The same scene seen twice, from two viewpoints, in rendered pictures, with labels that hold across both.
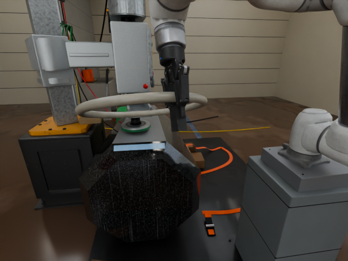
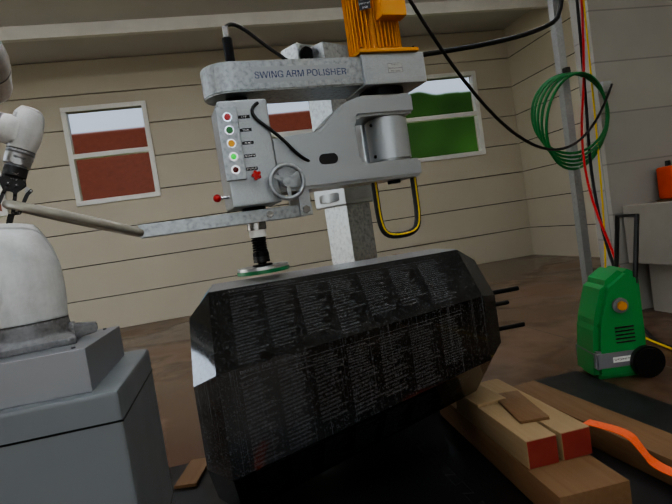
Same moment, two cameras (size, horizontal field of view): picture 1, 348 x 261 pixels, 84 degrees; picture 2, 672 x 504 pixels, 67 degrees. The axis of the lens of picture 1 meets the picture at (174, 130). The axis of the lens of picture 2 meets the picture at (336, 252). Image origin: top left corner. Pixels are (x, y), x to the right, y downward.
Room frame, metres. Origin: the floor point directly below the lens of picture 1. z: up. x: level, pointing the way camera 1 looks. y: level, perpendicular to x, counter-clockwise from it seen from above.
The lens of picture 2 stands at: (1.55, -1.86, 1.05)
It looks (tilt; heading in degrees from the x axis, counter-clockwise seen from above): 3 degrees down; 86
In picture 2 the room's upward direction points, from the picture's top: 9 degrees counter-clockwise
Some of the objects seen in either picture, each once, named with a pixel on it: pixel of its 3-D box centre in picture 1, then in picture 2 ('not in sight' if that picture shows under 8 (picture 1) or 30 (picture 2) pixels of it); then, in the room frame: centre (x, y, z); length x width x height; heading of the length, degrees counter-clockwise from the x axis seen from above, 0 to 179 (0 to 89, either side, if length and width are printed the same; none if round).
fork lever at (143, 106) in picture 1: (134, 99); (228, 220); (1.27, 0.26, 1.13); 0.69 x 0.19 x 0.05; 15
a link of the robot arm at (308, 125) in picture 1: (311, 130); (14, 273); (0.92, -0.71, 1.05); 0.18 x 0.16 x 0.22; 19
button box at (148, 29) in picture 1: (149, 53); (230, 144); (1.34, 0.16, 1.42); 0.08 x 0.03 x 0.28; 15
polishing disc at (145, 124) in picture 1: (135, 124); (262, 267); (1.38, 0.29, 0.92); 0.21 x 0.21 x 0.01
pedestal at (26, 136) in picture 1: (73, 157); not in sight; (1.85, 1.09, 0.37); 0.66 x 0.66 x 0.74; 9
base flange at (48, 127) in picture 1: (66, 123); not in sight; (1.85, 1.09, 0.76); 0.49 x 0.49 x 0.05; 9
